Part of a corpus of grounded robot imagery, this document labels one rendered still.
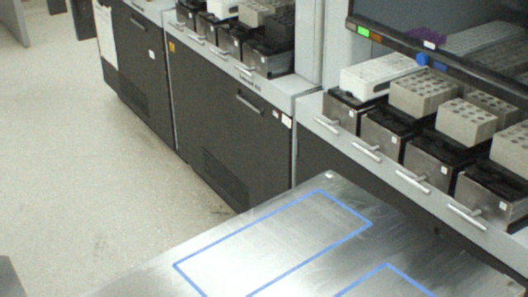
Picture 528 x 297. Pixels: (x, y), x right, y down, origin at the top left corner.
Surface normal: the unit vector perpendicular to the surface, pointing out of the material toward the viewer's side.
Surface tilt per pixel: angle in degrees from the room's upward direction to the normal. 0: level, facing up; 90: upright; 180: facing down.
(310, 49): 90
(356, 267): 0
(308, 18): 90
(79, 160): 0
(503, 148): 90
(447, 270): 0
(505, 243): 90
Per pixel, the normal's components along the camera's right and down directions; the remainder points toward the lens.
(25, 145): -0.02, -0.85
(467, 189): -0.84, 0.30
